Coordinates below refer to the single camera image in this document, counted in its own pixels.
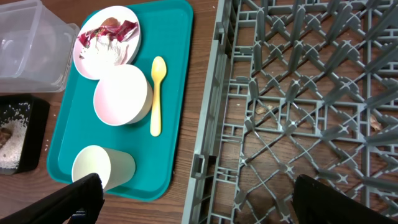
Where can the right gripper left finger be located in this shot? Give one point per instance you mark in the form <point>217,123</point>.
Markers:
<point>79,202</point>

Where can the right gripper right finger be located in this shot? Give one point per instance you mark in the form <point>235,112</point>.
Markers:
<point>315,202</point>

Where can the white cup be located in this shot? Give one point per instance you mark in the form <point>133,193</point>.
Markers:
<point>113,167</point>

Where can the white rice pile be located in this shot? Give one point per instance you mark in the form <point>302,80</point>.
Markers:
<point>14,117</point>

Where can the brown food scraps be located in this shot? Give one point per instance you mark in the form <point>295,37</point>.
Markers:
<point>5,135</point>

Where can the large white bowl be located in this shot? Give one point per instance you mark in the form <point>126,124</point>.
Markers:
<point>123,96</point>

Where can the large white plate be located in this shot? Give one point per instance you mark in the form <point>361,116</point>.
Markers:
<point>95,71</point>

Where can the white napkin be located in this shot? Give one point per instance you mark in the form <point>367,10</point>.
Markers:
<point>105,51</point>

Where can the red snack wrapper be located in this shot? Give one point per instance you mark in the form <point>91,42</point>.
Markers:
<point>120,33</point>

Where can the brown sausage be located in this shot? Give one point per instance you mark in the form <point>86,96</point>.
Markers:
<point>111,22</point>

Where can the grey dishwasher rack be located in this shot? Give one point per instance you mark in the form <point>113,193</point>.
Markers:
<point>292,88</point>

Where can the black plastic tray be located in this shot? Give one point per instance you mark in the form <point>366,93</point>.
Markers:
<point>39,111</point>

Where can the yellow plastic spoon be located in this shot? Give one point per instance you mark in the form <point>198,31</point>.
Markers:
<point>158,73</point>

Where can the clear plastic storage bin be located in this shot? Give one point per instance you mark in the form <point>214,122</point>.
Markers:
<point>36,48</point>

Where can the teal serving tray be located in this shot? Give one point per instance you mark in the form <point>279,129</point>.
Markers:
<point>166,32</point>

